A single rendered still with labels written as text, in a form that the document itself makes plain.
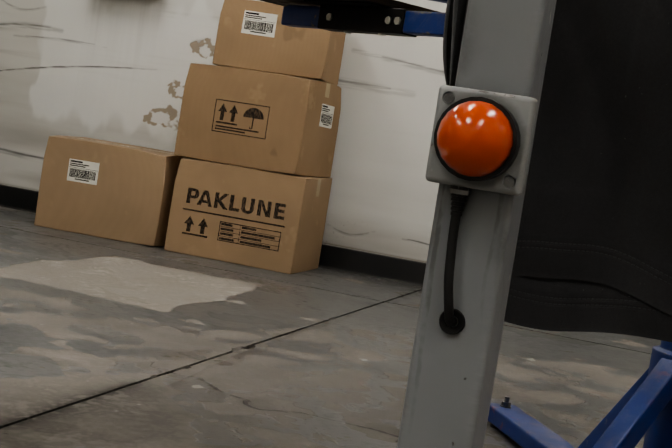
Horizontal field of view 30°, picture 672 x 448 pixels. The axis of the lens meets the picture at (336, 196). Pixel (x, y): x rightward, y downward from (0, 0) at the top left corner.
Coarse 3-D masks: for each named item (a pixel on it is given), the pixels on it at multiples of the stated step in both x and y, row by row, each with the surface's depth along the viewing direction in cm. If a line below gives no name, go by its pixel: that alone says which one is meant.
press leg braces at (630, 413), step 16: (656, 368) 213; (640, 384) 233; (656, 384) 210; (624, 400) 238; (640, 400) 209; (656, 400) 209; (608, 416) 243; (624, 416) 207; (640, 416) 206; (656, 416) 209; (592, 432) 249; (608, 432) 206; (624, 432) 205; (640, 432) 207
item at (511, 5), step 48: (480, 0) 64; (528, 0) 63; (480, 48) 64; (528, 48) 63; (480, 96) 63; (528, 96) 64; (432, 144) 64; (528, 144) 62; (480, 192) 64; (432, 240) 65; (480, 240) 64; (432, 288) 65; (480, 288) 64; (432, 336) 65; (480, 336) 64; (432, 384) 65; (480, 384) 64; (432, 432) 65; (480, 432) 66
